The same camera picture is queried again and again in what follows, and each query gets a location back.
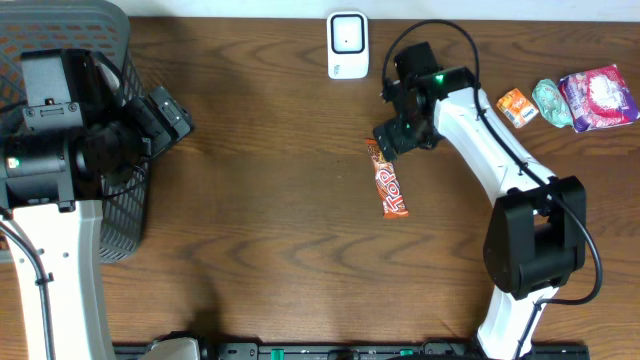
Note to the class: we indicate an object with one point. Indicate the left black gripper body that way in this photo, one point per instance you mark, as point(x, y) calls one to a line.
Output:
point(167, 114)

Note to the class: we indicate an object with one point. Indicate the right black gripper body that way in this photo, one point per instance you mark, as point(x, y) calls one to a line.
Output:
point(407, 133)

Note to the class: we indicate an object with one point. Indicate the orange snack packet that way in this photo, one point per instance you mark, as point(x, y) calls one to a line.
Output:
point(387, 183)

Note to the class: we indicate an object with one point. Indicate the small orange juice carton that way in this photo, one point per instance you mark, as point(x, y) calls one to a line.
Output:
point(517, 108)

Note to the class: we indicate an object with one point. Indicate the green snack packet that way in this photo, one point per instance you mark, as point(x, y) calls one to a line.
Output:
point(551, 104)

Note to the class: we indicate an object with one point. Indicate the purple pink snack packet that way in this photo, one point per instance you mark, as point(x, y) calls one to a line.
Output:
point(598, 99)

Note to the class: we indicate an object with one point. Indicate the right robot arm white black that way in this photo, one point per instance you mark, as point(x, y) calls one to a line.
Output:
point(533, 242)

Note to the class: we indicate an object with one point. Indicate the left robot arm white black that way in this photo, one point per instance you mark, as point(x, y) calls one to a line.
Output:
point(86, 142)

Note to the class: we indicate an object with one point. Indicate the white barcode scanner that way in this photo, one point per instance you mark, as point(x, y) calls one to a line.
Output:
point(347, 45)

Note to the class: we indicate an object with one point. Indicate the grey plastic mesh basket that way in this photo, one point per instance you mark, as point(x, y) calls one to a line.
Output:
point(93, 25)

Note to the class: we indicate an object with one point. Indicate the black mounting rail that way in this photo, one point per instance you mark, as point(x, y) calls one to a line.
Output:
point(438, 349)

